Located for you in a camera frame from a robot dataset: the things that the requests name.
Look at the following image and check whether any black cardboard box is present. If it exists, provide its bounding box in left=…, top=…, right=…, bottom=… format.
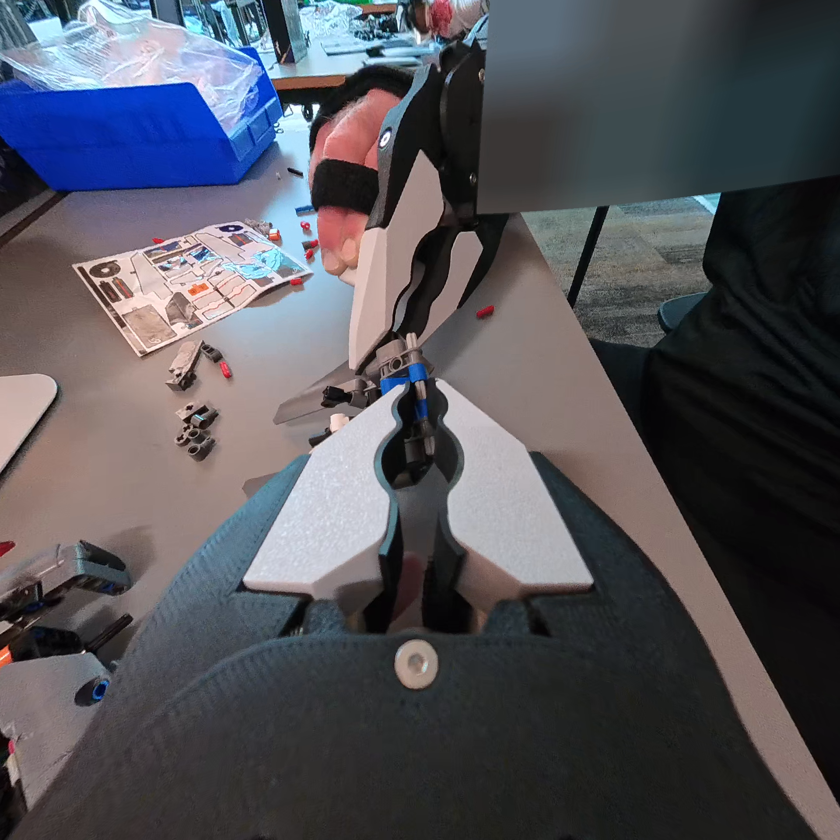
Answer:
left=261, top=0, right=310, bottom=65

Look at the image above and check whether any background table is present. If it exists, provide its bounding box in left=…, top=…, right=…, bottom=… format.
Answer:
left=268, top=36, right=442, bottom=91

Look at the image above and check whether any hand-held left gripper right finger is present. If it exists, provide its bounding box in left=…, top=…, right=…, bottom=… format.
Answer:
left=433, top=379, right=596, bottom=603

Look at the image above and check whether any lego sticker sheet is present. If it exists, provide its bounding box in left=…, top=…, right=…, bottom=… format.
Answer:
left=72, top=220, right=315, bottom=357

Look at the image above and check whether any black table leg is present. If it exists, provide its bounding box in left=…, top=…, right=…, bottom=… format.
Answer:
left=567, top=205, right=610, bottom=308

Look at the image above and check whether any blue plastic bin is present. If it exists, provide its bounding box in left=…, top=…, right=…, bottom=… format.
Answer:
left=0, top=46, right=283, bottom=193

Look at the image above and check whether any large grey black lego model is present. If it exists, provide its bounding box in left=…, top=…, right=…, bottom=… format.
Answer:
left=0, top=539, right=135, bottom=815

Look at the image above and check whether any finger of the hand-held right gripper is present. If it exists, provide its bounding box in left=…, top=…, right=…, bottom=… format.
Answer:
left=408, top=228, right=487, bottom=343
left=346, top=153, right=455, bottom=373

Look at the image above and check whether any person's right hand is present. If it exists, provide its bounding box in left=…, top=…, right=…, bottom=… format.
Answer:
left=308, top=88, right=398, bottom=286

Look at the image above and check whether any dark grey lego slope piece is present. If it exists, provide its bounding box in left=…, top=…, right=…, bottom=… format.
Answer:
left=165, top=340, right=206, bottom=392

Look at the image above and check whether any dark teal office chair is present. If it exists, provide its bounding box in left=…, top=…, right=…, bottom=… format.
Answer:
left=658, top=290, right=708, bottom=333

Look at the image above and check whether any clear plastic bag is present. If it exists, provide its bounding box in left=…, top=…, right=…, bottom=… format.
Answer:
left=0, top=0, right=265, bottom=132

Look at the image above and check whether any silver flat lamp base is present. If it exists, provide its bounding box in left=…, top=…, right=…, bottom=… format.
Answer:
left=0, top=373, right=59, bottom=475

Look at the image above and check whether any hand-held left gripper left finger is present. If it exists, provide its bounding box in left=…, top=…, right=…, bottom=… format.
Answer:
left=241, top=384, right=404, bottom=601

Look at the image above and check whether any grey blue lego subassembly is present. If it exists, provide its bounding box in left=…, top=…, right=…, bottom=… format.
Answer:
left=272, top=331, right=448, bottom=488

